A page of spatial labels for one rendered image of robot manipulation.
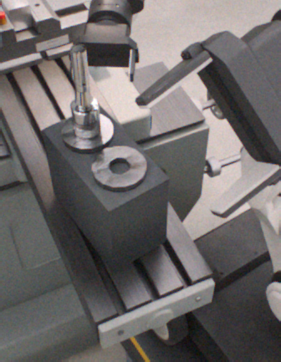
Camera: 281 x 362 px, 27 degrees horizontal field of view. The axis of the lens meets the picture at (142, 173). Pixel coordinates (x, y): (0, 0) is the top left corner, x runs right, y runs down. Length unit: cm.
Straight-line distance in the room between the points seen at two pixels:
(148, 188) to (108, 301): 22
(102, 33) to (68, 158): 26
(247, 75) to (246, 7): 294
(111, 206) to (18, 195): 61
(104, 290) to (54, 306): 85
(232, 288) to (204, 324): 12
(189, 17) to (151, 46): 33
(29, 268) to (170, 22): 184
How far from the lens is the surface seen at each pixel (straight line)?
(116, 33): 110
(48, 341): 188
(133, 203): 92
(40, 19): 141
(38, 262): 175
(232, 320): 144
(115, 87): 154
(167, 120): 158
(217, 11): 332
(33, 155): 124
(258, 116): 44
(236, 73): 43
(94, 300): 102
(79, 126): 96
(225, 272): 147
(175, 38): 311
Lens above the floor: 185
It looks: 50 degrees down
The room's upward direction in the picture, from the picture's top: straight up
